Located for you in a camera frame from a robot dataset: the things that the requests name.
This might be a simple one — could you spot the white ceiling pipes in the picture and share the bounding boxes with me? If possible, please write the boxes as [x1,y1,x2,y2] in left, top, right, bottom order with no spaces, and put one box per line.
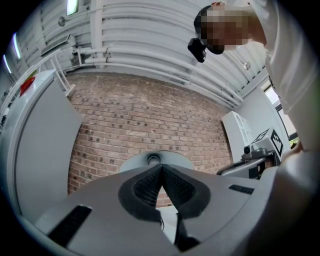
[72,46,245,108]

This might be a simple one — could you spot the black head-mounted camera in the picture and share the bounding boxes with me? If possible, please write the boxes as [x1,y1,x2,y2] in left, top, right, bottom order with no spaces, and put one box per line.
[187,37,208,63]

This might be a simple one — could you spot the person's white shirt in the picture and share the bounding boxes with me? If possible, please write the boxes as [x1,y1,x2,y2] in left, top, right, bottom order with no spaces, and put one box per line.
[249,0,320,151]

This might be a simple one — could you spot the window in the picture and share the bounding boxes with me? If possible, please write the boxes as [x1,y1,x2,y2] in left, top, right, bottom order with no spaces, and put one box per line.
[261,84,300,144]

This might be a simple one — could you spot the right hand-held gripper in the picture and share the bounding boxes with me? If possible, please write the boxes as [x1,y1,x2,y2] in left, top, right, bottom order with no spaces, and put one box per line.
[216,127,285,180]

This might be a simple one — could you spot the white cabinet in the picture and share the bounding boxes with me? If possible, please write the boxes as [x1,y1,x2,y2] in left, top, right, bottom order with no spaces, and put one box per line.
[221,110,253,166]

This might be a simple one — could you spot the red sticker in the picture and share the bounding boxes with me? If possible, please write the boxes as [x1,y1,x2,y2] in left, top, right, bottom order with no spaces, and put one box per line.
[19,76,36,97]

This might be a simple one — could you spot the person's head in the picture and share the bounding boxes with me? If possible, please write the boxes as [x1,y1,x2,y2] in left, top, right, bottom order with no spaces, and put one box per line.
[193,1,266,55]

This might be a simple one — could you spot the white desk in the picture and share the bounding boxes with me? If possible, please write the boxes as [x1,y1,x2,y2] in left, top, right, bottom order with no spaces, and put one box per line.
[159,207,179,245]

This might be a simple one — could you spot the grey refrigerator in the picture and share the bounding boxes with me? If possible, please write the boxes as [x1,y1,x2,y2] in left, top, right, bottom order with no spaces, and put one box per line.
[0,69,86,217]

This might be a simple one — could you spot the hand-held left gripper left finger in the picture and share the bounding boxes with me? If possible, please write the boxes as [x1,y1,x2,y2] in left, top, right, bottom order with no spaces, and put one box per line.
[21,163,176,256]

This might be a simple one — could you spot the white shelving rack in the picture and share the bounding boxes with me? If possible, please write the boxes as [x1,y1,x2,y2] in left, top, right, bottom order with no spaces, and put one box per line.
[48,53,76,96]

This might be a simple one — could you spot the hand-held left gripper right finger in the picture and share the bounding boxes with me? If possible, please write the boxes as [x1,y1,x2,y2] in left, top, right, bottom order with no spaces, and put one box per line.
[161,163,262,256]

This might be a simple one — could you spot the ceiling light panel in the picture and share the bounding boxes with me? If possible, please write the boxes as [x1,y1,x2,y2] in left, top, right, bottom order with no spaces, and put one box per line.
[66,0,80,16]
[12,32,22,60]
[2,54,12,75]

